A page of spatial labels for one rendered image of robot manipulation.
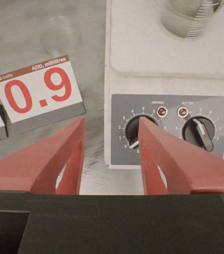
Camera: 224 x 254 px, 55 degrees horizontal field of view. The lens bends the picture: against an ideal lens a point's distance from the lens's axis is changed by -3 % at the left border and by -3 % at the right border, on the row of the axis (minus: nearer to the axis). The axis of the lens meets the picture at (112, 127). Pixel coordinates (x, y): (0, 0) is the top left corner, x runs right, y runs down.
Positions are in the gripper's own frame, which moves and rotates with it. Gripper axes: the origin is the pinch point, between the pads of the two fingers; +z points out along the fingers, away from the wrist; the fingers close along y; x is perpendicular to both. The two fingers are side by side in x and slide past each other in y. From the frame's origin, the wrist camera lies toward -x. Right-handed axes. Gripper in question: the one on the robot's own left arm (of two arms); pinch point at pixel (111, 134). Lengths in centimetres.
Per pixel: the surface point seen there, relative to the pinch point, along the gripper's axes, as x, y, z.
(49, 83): 3.1, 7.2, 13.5
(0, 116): 6.5, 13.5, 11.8
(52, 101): 5.2, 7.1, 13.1
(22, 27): -1.4, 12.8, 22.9
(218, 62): -1.2, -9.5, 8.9
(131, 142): 5.2, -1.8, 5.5
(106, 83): 1.3, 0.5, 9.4
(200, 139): 4.9, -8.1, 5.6
